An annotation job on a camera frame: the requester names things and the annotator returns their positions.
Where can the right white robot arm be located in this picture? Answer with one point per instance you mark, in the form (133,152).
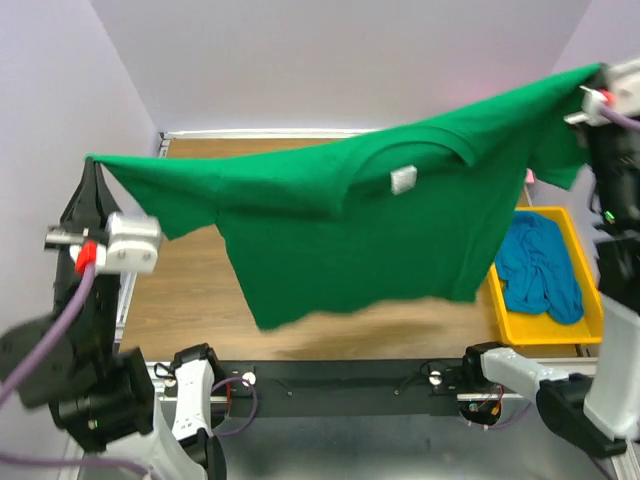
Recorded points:
(597,414)

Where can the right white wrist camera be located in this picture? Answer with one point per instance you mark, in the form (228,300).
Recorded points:
(613,98)

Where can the green t shirt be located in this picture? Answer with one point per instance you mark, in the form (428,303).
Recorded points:
(405,213)

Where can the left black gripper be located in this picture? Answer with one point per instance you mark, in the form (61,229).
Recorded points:
(92,195)

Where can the blue crumpled t shirt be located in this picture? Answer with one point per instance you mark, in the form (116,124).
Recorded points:
(534,264)

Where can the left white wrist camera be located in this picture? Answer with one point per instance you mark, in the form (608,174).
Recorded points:
(124,245)

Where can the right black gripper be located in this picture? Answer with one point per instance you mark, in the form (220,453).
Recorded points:
(599,76)

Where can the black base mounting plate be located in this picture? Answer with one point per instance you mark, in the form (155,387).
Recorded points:
(436,387)

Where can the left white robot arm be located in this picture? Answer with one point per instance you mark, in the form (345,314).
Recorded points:
(66,360)

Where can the yellow plastic bin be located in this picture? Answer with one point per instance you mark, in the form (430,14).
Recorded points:
(520,329)

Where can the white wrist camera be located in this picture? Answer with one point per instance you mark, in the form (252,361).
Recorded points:
(613,98)
(124,245)

